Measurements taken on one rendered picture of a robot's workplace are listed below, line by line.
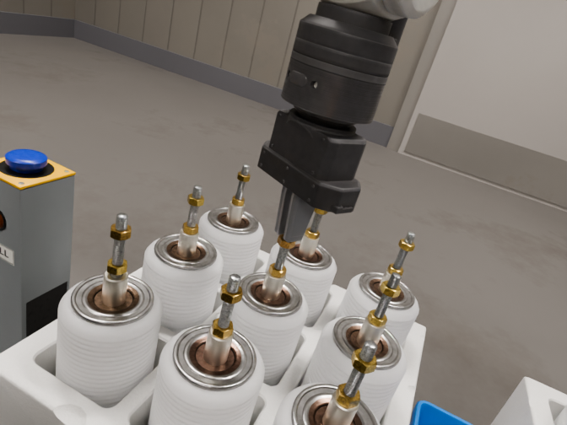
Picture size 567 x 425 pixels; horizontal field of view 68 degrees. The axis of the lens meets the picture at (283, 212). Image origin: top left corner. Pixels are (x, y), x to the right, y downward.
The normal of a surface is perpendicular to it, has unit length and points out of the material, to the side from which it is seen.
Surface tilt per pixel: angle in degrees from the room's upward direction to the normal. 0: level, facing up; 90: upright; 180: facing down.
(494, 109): 90
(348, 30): 45
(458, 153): 90
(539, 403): 0
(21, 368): 0
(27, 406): 90
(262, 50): 90
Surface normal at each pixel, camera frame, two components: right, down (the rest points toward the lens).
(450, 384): 0.25, -0.87
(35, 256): 0.89, 0.38
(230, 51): -0.36, 0.32
